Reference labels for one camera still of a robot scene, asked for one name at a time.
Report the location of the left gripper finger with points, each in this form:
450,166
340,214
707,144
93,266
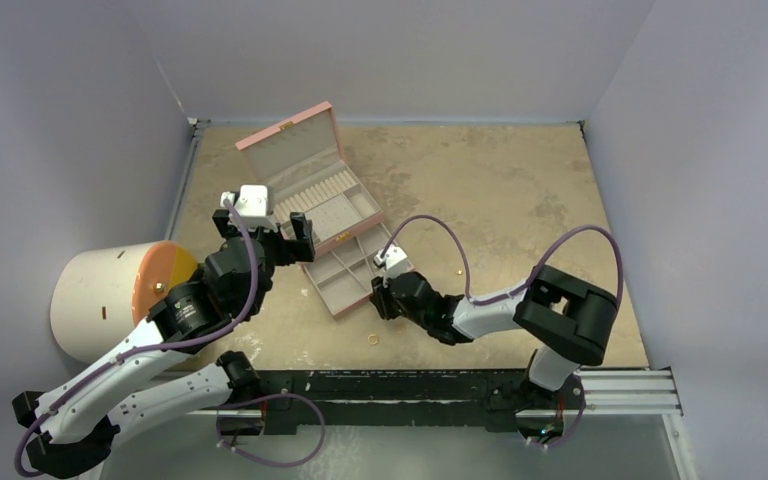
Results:
223,223
302,246

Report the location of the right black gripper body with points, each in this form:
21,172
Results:
383,299

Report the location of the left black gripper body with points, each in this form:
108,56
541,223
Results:
279,251

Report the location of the pink jewelry tray drawer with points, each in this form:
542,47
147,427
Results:
342,276

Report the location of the pink jewelry box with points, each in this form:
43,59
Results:
304,161

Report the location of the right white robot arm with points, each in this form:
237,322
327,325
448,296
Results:
572,318

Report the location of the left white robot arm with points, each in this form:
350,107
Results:
75,427

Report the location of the white cylinder orange lid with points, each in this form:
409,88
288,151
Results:
102,294

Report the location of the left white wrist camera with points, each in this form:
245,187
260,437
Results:
250,201

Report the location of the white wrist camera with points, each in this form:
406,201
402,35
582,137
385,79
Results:
250,201
391,262

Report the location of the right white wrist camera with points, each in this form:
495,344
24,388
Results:
391,262

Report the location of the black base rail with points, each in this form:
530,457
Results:
497,400

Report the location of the aluminium rail frame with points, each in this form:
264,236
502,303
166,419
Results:
619,392

